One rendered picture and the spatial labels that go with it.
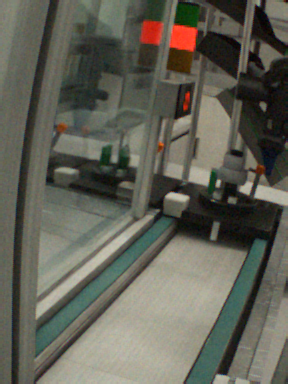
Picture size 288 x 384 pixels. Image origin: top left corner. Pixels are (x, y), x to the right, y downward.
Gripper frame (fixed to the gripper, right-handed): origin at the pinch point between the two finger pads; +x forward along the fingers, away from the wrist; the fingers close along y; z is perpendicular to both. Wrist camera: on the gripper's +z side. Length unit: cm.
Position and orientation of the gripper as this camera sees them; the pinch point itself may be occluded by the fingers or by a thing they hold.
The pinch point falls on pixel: (270, 160)
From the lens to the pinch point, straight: 134.3
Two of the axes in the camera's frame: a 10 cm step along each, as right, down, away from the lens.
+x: -1.5, 9.5, 2.7
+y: 2.9, -2.2, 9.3
